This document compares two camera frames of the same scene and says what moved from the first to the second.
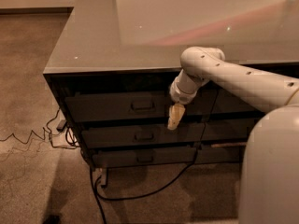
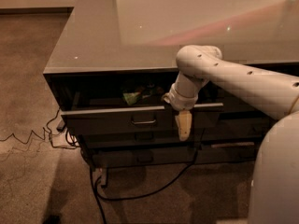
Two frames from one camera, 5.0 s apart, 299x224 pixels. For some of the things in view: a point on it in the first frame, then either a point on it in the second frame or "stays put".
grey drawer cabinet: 121,50 stays put
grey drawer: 218,155 stays put
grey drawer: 228,129 stays put
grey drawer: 137,106 → 205,117
